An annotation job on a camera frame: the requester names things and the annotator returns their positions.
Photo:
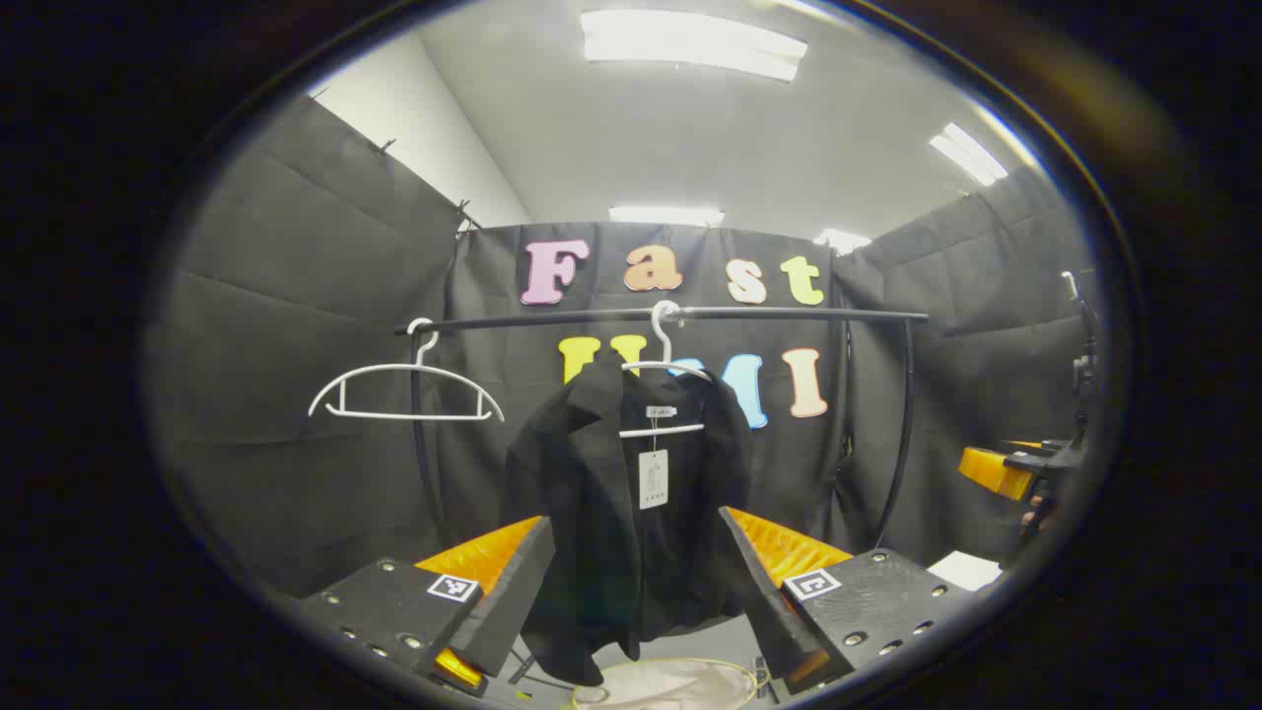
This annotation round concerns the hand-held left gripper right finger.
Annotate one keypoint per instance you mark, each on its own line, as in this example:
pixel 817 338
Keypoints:
pixel 769 602

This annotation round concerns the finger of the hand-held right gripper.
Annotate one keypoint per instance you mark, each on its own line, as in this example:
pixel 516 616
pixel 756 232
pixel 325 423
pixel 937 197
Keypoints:
pixel 991 471

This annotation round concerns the white laundry hamper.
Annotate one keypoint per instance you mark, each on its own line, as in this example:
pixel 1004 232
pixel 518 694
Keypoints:
pixel 670 687

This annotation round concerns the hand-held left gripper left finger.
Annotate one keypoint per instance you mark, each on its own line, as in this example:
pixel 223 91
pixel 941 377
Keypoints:
pixel 498 602

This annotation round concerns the ceiling light panel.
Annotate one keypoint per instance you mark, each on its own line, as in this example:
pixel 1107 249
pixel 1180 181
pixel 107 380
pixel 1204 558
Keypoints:
pixel 690 41
pixel 841 241
pixel 968 153
pixel 666 215

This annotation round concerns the black jacket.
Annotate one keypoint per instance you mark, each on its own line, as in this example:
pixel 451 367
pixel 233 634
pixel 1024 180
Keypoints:
pixel 592 513

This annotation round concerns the black clothes rack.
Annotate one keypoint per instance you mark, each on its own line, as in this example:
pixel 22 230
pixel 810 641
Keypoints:
pixel 789 315

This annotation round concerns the white clothes hanger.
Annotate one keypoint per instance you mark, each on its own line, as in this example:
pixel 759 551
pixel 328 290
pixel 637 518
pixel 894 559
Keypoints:
pixel 426 366
pixel 663 431

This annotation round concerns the black backdrop cloth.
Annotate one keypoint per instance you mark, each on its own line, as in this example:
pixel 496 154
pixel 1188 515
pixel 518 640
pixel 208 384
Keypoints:
pixel 296 296

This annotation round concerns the black tripod stand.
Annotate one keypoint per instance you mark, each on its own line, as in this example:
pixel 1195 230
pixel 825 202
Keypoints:
pixel 1085 365

